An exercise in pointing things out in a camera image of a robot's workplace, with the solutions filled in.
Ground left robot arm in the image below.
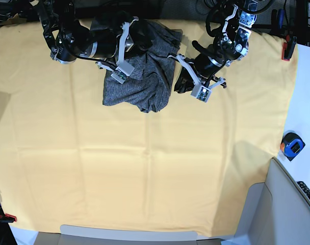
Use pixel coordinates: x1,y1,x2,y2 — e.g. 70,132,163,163
170,1,274,93

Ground red black clamp left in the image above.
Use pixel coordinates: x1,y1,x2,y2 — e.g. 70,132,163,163
0,214,17,223

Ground blue black tape measure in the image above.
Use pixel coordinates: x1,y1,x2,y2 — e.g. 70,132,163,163
280,131,305,161

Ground grey long-sleeve shirt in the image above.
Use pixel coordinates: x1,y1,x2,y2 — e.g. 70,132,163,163
102,20,182,113

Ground black textured handle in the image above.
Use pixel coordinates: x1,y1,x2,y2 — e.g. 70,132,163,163
297,181,310,200

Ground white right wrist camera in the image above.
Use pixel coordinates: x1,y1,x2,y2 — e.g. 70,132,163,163
111,61,135,84

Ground red black clamp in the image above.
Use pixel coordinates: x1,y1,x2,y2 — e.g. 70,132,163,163
0,214,17,223
281,35,297,61

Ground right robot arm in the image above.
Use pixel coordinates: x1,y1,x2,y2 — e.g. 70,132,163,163
30,1,153,71

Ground yellow table cloth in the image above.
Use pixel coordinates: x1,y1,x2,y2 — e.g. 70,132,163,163
0,22,298,236

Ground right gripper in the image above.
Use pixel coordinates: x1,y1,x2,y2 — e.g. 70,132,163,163
96,16,154,71

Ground red black clamp right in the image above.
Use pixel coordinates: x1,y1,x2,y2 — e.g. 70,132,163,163
281,35,297,61

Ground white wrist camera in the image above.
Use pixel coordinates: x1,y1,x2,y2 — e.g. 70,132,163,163
191,84,212,103
111,61,135,84

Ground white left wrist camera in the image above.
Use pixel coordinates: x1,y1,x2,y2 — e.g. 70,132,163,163
191,84,212,103

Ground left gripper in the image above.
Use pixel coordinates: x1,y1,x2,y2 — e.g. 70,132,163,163
174,52,225,93

